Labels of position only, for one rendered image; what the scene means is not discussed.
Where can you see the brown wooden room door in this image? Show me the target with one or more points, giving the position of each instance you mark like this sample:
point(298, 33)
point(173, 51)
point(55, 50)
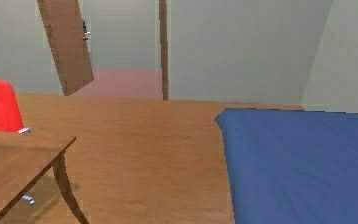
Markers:
point(70, 46)

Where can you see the blue bed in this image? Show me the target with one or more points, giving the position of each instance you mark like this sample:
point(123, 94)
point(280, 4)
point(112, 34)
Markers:
point(300, 166)

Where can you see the brown wooden table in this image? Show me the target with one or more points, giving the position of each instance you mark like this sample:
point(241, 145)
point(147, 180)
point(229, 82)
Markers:
point(17, 160)

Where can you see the red chair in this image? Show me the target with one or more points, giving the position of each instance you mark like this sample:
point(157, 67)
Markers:
point(2, 106)

